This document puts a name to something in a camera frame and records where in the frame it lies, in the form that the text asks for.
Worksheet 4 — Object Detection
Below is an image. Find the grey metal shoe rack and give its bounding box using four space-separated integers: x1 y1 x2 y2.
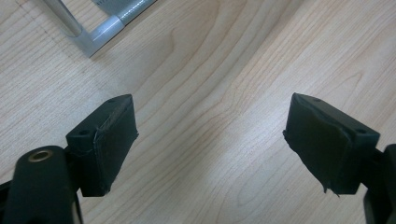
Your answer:
41 0 157 59

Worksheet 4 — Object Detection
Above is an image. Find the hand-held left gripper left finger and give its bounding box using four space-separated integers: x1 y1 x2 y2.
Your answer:
65 93 139 198

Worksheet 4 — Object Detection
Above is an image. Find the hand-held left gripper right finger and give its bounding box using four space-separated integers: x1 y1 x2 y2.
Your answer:
282 92 381 197

